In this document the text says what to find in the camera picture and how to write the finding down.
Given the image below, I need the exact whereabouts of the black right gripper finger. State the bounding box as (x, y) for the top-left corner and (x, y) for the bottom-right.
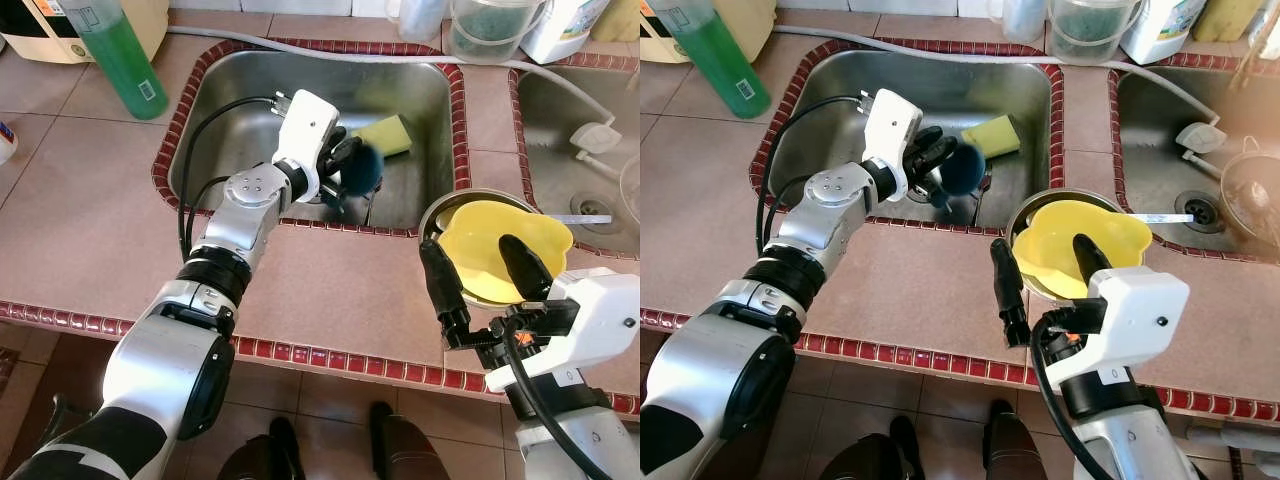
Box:
(422, 240), (473, 349)
(500, 234), (554, 303)
(990, 238), (1031, 349)
(1073, 233), (1116, 286)

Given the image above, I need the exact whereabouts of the dark blue mug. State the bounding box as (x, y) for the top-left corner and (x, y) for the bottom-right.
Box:
(338, 143), (387, 216)
(935, 143), (986, 213)

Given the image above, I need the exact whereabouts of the yellow plastic bowl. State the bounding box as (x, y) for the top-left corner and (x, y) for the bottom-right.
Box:
(1012, 198), (1153, 301)
(437, 200), (576, 306)

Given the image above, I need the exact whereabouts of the steel bowl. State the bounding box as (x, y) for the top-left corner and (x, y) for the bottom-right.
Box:
(418, 188), (546, 301)
(1003, 187), (1131, 301)

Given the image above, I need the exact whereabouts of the yellow green scouring sponge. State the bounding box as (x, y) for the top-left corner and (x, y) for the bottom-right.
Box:
(355, 113), (414, 159)
(962, 113), (1023, 159)

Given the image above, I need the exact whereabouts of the steel sink basin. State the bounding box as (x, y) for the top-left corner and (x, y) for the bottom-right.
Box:
(152, 40), (471, 236)
(748, 40), (1066, 231)
(1105, 62), (1280, 261)
(508, 62), (640, 256)

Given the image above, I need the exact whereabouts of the steel mesh strainer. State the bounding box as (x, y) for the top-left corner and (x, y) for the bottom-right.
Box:
(1220, 135), (1280, 251)
(620, 155), (640, 226)

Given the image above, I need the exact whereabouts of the black right robot foot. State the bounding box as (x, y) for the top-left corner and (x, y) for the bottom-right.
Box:
(368, 402), (451, 480)
(982, 400), (1051, 480)

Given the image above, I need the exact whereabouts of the black robot foot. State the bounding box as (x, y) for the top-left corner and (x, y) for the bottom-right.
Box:
(982, 400), (1051, 480)
(220, 418), (306, 480)
(820, 415), (926, 480)
(368, 402), (451, 480)

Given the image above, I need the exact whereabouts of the white toothbrush cup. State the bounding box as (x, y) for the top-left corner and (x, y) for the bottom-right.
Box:
(1000, 0), (1046, 41)
(398, 0), (446, 41)

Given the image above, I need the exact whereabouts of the clear plastic pail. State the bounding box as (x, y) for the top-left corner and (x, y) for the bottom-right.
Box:
(448, 0), (546, 64)
(1048, 0), (1146, 64)

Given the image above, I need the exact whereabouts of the green dish soap bottle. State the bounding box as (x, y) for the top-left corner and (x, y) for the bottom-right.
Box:
(60, 0), (169, 121)
(672, 0), (773, 121)

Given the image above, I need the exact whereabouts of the black left robot foot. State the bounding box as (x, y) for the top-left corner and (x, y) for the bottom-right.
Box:
(820, 415), (926, 480)
(220, 418), (306, 480)

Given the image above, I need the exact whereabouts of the white detergent bottle yellow cap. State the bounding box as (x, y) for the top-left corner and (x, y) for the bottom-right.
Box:
(1120, 0), (1209, 63)
(520, 0), (611, 63)

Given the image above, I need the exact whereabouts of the beige water filter unit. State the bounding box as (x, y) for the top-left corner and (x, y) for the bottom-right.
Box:
(640, 0), (776, 64)
(0, 0), (169, 64)

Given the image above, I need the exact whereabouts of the yellow sponge block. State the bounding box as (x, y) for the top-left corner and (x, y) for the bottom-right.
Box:
(600, 0), (640, 43)
(1195, 0), (1266, 43)

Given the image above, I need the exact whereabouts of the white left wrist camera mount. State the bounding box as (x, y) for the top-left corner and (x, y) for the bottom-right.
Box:
(862, 88), (926, 201)
(270, 90), (341, 203)

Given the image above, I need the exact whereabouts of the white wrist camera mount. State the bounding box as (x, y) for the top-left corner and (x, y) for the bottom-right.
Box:
(1045, 265), (1191, 391)
(270, 90), (341, 203)
(485, 268), (640, 393)
(862, 88), (926, 201)

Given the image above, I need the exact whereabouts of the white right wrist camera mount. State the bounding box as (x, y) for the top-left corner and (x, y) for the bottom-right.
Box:
(485, 268), (640, 393)
(1045, 265), (1191, 391)

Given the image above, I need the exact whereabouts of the grey hose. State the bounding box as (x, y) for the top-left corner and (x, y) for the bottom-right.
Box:
(770, 25), (1221, 131)
(165, 25), (611, 131)

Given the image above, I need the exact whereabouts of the white hose head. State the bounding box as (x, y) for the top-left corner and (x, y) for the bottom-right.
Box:
(570, 120), (623, 156)
(1175, 120), (1228, 156)

